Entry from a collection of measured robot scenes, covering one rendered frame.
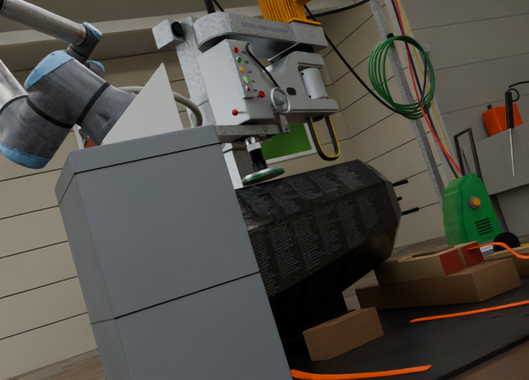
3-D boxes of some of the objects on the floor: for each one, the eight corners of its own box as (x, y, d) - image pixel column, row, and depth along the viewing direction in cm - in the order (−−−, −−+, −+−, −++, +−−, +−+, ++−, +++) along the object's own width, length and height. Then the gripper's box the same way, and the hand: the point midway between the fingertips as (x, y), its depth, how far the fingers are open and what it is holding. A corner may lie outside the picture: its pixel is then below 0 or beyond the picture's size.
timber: (328, 360, 237) (319, 330, 238) (311, 361, 247) (301, 331, 248) (384, 335, 253) (375, 306, 255) (366, 337, 263) (356, 309, 265)
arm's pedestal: (335, 424, 158) (238, 112, 168) (148, 513, 136) (49, 149, 146) (259, 407, 203) (186, 161, 213) (109, 472, 181) (35, 194, 191)
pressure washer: (495, 257, 420) (453, 137, 431) (525, 254, 386) (478, 123, 397) (449, 273, 413) (407, 150, 423) (475, 271, 379) (429, 138, 389)
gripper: (73, 95, 263) (69, 140, 255) (99, 90, 261) (97, 135, 252) (83, 105, 271) (79, 149, 262) (109, 101, 268) (106, 145, 260)
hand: (91, 142), depth 260 cm, fingers closed on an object, 5 cm apart
